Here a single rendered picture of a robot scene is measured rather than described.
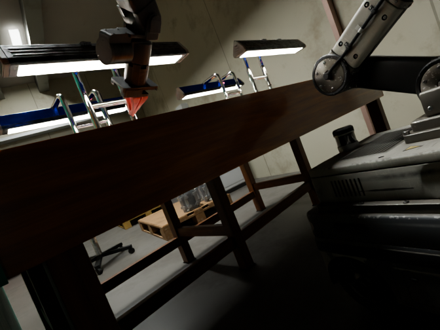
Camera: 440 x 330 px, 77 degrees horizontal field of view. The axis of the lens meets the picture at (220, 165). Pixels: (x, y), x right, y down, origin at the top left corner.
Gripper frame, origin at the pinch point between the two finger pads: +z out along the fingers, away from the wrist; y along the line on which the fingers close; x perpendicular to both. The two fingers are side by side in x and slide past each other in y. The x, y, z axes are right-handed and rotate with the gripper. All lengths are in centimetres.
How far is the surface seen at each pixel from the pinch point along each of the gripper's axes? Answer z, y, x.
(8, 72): -0.5, 21.1, -26.6
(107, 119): 31, -18, -46
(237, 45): -11, -74, -30
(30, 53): -5.8, 15.6, -26.4
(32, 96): 299, -136, -581
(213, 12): 13, -270, -242
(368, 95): -8, -121, 26
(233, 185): 201, -238, -90
